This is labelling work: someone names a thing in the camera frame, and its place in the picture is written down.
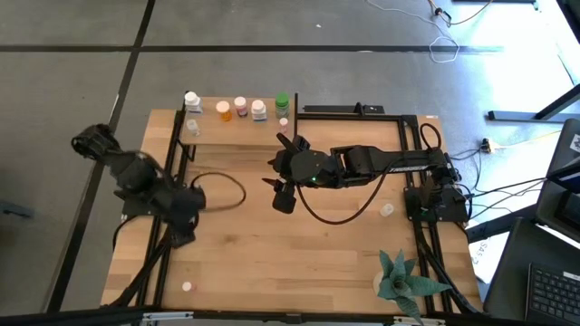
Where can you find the black power adapter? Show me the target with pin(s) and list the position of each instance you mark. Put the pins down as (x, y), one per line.
(487, 146)

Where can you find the wooden shelf black metal frame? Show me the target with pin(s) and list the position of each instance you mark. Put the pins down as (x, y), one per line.
(244, 133)

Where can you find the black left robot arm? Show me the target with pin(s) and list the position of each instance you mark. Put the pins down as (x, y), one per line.
(136, 174)

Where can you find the black aluminium table frame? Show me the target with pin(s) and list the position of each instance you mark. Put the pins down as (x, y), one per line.
(349, 117)

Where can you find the black rear bracket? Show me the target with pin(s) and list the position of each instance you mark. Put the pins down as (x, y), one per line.
(335, 109)

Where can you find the black metal stand leg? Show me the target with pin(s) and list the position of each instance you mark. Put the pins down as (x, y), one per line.
(512, 116)

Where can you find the black laptop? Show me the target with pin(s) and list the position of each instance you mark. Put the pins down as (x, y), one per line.
(512, 271)

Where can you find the black front crossbar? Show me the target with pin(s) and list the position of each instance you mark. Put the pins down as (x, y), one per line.
(226, 317)

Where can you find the black monitor with sticker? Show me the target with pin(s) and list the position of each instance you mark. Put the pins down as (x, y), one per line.
(562, 199)

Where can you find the white medicine bottle blue label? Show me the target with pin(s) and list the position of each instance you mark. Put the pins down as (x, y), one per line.
(258, 107)
(192, 98)

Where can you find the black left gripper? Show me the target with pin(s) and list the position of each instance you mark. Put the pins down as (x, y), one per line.
(183, 233)

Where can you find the green cap medicine bottle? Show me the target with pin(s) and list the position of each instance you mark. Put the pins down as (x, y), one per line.
(282, 100)

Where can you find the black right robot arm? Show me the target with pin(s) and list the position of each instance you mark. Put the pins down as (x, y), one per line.
(408, 163)

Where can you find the pink bottle white cap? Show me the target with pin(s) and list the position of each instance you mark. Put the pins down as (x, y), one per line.
(240, 102)

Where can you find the white paper sheet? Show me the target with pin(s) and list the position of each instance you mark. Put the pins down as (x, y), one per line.
(482, 262)

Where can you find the orange pill bottle white cap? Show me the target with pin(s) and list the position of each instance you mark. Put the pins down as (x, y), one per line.
(223, 108)

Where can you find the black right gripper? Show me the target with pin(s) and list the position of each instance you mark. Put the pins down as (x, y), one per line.
(283, 166)

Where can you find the green plant in white pot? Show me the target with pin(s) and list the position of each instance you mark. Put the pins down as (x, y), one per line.
(401, 283)

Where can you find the grey table foot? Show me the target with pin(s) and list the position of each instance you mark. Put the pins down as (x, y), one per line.
(13, 209)

